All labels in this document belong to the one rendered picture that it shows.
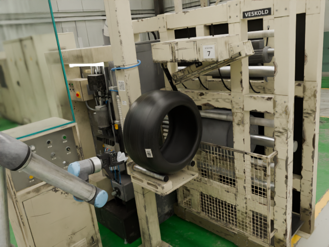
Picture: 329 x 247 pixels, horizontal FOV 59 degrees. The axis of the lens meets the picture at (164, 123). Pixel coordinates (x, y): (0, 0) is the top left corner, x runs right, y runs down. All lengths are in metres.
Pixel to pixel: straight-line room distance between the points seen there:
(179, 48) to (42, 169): 1.20
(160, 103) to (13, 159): 0.94
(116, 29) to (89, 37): 10.21
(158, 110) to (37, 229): 1.26
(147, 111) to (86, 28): 10.61
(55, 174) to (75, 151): 1.04
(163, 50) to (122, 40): 0.30
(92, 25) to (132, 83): 10.37
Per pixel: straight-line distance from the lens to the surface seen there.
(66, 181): 1.42
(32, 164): 1.31
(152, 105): 1.82
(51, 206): 2.38
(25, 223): 2.36
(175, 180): 2.17
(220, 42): 1.86
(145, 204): 2.46
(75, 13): 12.16
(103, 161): 1.72
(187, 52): 1.99
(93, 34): 12.42
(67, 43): 5.38
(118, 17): 2.10
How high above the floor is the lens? 1.82
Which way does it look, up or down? 17 degrees down
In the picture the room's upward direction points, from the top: 7 degrees counter-clockwise
